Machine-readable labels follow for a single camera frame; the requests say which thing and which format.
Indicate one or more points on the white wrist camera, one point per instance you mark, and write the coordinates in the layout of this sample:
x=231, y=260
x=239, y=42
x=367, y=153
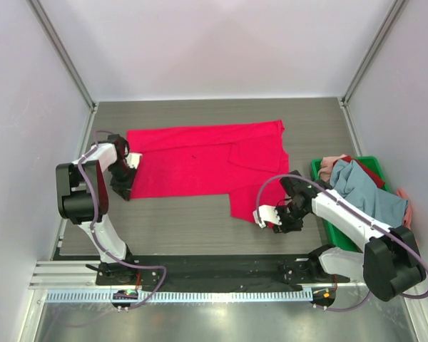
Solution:
x=133, y=160
x=265, y=215

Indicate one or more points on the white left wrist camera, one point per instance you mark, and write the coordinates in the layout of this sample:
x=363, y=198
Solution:
x=133, y=160

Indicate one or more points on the right aluminium corner post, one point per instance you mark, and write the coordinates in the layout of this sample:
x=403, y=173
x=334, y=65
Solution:
x=384, y=30

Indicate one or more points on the pink t-shirt in bin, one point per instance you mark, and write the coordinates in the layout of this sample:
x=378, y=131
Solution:
x=322, y=170

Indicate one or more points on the left aluminium corner post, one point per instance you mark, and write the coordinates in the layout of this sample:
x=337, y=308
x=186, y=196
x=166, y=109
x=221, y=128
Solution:
x=55, y=40

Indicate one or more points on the dark red t-shirt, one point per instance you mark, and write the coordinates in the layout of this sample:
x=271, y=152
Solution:
x=374, y=176

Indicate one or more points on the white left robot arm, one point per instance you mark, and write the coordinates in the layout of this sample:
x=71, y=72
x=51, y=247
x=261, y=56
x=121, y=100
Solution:
x=82, y=198

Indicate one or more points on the aluminium frame rail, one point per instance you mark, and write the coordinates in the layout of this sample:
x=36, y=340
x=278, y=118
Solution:
x=69, y=273

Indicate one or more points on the light blue t-shirt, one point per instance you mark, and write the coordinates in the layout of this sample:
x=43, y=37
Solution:
x=357, y=187

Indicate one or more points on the aluminium corner post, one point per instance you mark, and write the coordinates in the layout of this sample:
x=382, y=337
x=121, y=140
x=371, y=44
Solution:
x=384, y=30
x=55, y=40

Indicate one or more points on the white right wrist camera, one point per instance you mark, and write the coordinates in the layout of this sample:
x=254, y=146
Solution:
x=265, y=215

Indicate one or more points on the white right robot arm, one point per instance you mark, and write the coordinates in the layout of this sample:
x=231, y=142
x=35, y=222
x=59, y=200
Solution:
x=388, y=260

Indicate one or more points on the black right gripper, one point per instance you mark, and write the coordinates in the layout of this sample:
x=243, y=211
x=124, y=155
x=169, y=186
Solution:
x=287, y=222

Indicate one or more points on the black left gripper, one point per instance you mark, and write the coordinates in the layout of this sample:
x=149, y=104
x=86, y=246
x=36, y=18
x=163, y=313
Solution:
x=121, y=183

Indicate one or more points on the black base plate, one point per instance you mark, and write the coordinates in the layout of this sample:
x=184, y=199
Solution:
x=229, y=273

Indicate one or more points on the white slotted cable duct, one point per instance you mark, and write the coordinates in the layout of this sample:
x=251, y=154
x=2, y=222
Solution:
x=116, y=296

